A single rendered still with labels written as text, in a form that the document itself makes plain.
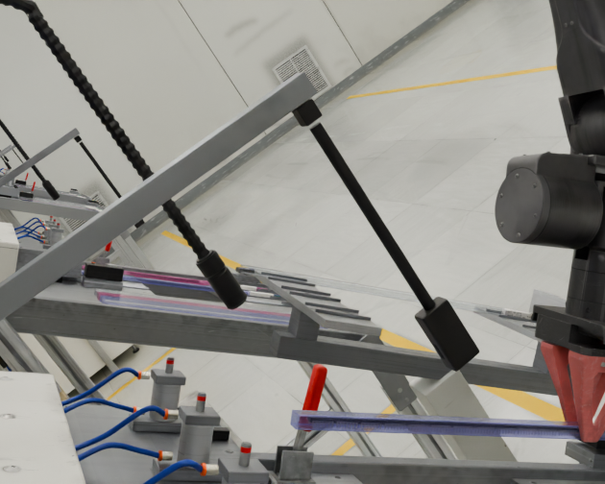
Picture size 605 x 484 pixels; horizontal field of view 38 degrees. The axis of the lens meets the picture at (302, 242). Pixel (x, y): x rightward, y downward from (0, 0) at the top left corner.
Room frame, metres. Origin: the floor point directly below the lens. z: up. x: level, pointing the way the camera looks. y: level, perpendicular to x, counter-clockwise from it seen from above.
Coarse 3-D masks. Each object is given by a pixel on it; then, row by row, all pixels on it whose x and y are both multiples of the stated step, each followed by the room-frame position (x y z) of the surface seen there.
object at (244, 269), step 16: (240, 272) 1.21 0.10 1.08; (256, 272) 1.20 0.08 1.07; (272, 272) 1.21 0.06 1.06; (288, 272) 1.22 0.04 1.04; (336, 288) 1.22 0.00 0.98; (352, 288) 1.22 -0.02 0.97; (368, 288) 1.22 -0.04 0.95; (384, 288) 1.24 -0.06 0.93; (464, 304) 1.24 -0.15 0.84; (480, 304) 1.25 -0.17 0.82
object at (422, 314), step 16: (448, 304) 0.52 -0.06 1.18; (416, 320) 0.53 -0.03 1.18; (432, 320) 0.52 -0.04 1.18; (448, 320) 0.52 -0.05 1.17; (432, 336) 0.52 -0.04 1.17; (448, 336) 0.52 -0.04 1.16; (464, 336) 0.52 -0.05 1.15; (448, 352) 0.52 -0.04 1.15; (464, 352) 0.52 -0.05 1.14; (448, 368) 0.53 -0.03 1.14
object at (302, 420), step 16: (304, 416) 0.58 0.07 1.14; (320, 416) 0.58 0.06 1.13; (336, 416) 0.58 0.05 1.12; (352, 416) 0.59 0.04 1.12; (368, 416) 0.59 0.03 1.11; (384, 416) 0.60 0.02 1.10; (400, 416) 0.60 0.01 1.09; (416, 416) 0.60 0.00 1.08; (432, 416) 0.61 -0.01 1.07; (384, 432) 0.59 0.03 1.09; (400, 432) 0.59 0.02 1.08; (416, 432) 0.59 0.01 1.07; (432, 432) 0.60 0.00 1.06; (448, 432) 0.60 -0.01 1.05; (464, 432) 0.60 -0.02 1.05; (480, 432) 0.60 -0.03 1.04; (496, 432) 0.60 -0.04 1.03; (512, 432) 0.61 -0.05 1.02; (528, 432) 0.61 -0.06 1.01; (544, 432) 0.61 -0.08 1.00; (560, 432) 0.61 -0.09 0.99; (576, 432) 0.62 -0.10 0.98
